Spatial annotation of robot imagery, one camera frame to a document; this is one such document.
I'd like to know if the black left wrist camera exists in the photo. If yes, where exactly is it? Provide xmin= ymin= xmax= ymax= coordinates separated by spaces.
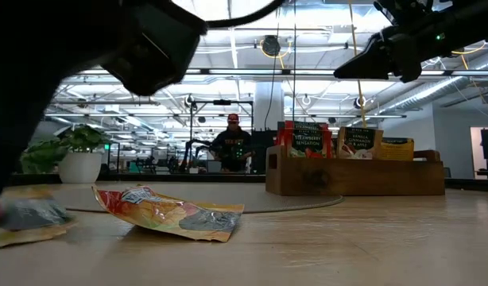
xmin=100 ymin=0 xmax=209 ymax=97

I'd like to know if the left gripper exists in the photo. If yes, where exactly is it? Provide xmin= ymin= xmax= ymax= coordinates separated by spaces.
xmin=0 ymin=0 xmax=128 ymax=199

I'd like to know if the yellow cable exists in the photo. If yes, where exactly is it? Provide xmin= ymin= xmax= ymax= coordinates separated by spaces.
xmin=348 ymin=0 xmax=368 ymax=128

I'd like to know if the round grey mat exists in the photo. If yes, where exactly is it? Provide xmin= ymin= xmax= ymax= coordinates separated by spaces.
xmin=48 ymin=181 xmax=344 ymax=215

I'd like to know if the black table frame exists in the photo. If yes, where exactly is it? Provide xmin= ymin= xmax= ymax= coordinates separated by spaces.
xmin=5 ymin=172 xmax=488 ymax=192

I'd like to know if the black power cable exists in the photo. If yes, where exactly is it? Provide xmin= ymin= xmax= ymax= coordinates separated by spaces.
xmin=291 ymin=0 xmax=297 ymax=124

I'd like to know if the long ceiling light bar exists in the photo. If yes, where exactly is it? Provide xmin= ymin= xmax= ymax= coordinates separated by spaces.
xmin=75 ymin=68 xmax=488 ymax=76

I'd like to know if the dark green tea packet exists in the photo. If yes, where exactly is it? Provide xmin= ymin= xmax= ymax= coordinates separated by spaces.
xmin=337 ymin=126 xmax=385 ymax=160

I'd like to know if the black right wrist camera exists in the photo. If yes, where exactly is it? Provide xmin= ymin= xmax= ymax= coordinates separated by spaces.
xmin=373 ymin=0 xmax=434 ymax=25

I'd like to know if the black cabinet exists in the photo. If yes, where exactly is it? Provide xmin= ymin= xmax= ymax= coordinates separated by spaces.
xmin=250 ymin=129 xmax=278 ymax=174

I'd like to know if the green plant in white pot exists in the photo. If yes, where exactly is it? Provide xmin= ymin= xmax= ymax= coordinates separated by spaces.
xmin=20 ymin=124 xmax=112 ymax=185

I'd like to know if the person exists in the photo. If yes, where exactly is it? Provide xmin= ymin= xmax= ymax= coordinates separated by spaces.
xmin=210 ymin=113 xmax=255 ymax=172

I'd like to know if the black gantry frame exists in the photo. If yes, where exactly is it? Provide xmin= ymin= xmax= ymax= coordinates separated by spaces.
xmin=188 ymin=99 xmax=255 ymax=176

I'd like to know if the red strawberry tea packet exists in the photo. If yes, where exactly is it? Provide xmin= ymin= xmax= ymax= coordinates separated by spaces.
xmin=275 ymin=121 xmax=335 ymax=159

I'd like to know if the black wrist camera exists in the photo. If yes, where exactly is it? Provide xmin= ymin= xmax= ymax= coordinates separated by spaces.
xmin=100 ymin=0 xmax=209 ymax=97
xmin=373 ymin=0 xmax=434 ymax=25

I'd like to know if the orange tea packet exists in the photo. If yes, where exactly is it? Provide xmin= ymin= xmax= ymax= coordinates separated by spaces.
xmin=0 ymin=186 xmax=78 ymax=250
xmin=91 ymin=184 xmax=246 ymax=243
xmin=381 ymin=137 xmax=415 ymax=162

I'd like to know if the silver ventilation duct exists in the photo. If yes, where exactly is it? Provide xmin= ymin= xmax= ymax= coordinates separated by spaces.
xmin=386 ymin=75 xmax=471 ymax=114

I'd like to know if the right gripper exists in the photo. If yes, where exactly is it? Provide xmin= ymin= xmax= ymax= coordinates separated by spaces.
xmin=333 ymin=11 xmax=470 ymax=83

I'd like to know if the black ceiling cable reel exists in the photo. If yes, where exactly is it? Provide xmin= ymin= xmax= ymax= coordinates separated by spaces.
xmin=261 ymin=34 xmax=281 ymax=57

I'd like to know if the wooden three-compartment tray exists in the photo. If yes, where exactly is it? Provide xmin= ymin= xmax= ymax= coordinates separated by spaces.
xmin=265 ymin=145 xmax=447 ymax=197

